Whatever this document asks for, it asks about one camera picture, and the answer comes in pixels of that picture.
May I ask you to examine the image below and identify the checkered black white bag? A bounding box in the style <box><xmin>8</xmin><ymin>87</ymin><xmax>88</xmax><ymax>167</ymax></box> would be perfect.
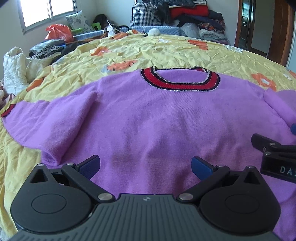
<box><xmin>129</xmin><ymin>2</ymin><xmax>162</xmax><ymax>27</ymax></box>

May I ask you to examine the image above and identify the purple sweater red collar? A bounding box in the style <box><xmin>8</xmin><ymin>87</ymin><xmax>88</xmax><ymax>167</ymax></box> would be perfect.
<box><xmin>0</xmin><ymin>66</ymin><xmax>296</xmax><ymax>241</ymax></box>

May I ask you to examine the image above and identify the floral white pillow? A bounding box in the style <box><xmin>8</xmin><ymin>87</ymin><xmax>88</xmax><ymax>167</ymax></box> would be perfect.
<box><xmin>65</xmin><ymin>11</ymin><xmax>94</xmax><ymax>33</ymax></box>

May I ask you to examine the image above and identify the window with grey frame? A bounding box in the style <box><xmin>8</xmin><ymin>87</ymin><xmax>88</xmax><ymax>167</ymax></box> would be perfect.
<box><xmin>17</xmin><ymin>0</ymin><xmax>77</xmax><ymax>34</ymax></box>

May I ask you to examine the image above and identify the yellow floral bed quilt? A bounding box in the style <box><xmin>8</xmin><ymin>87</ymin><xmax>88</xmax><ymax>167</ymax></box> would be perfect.
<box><xmin>1</xmin><ymin>34</ymin><xmax>295</xmax><ymax>237</ymax></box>

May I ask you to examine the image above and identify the green plastic stool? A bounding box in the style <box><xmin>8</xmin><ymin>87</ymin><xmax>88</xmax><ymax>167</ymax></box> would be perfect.
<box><xmin>70</xmin><ymin>23</ymin><xmax>101</xmax><ymax>36</ymax></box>

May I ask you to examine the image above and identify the wooden door frame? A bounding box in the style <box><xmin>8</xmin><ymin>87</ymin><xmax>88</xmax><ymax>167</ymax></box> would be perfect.
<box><xmin>234</xmin><ymin>1</ymin><xmax>295</xmax><ymax>66</ymax></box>

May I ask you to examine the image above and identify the leopard print garment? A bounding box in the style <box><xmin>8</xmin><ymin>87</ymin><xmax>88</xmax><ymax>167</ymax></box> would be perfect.
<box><xmin>29</xmin><ymin>39</ymin><xmax>66</xmax><ymax>59</ymax></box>

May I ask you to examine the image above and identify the white quilted jacket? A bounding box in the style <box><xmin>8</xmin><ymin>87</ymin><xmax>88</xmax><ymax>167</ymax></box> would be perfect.
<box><xmin>3</xmin><ymin>47</ymin><xmax>52</xmax><ymax>95</ymax></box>

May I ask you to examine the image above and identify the white fluffy ball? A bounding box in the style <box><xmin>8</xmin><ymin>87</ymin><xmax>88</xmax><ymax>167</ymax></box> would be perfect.
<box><xmin>147</xmin><ymin>28</ymin><xmax>161</xmax><ymax>37</ymax></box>

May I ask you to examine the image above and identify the blue quilted blanket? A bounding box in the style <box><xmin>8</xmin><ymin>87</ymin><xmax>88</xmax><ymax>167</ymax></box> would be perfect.
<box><xmin>73</xmin><ymin>26</ymin><xmax>187</xmax><ymax>41</ymax></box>

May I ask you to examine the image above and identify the pile of folded clothes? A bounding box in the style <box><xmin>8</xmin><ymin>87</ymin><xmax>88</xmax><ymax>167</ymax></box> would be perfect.
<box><xmin>144</xmin><ymin>1</ymin><xmax>230</xmax><ymax>44</ymax></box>

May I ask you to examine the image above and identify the orange plastic bag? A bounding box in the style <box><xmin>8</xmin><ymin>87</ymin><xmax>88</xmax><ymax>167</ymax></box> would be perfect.
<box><xmin>45</xmin><ymin>24</ymin><xmax>74</xmax><ymax>43</ymax></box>

